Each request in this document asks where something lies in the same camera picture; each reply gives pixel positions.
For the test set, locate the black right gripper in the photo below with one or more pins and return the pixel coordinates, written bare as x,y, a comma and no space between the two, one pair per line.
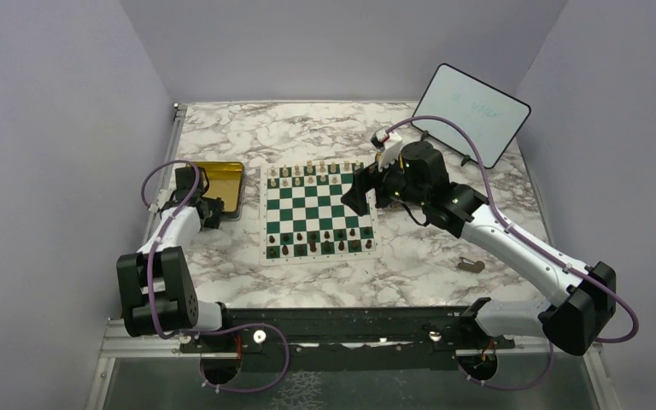
363,181

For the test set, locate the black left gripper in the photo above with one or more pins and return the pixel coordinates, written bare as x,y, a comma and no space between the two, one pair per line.
217,207

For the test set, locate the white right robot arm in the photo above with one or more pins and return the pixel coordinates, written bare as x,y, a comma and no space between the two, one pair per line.
577,304

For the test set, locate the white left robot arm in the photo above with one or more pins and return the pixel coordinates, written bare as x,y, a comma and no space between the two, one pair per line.
157,294

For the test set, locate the green white chess board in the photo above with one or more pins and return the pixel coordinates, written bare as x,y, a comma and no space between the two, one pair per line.
312,208

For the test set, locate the small whiteboard on stand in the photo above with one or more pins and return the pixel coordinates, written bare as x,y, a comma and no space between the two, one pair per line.
488,115

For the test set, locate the small brass padlock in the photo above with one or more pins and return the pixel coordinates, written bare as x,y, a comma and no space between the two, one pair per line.
468,265

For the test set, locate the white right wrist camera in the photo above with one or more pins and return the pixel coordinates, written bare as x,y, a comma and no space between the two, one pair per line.
389,145

